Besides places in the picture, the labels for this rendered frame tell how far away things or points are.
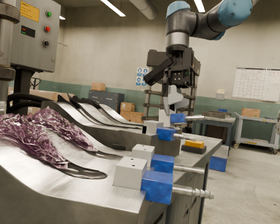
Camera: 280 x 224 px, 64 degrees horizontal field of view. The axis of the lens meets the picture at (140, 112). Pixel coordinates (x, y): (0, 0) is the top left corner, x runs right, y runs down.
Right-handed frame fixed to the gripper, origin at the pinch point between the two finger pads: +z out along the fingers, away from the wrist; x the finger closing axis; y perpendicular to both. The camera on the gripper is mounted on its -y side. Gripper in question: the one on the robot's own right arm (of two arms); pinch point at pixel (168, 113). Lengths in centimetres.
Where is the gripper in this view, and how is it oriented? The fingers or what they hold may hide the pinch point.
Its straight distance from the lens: 70.8
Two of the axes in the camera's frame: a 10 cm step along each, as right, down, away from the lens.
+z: -0.5, 9.9, -1.4
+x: 4.3, 1.4, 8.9
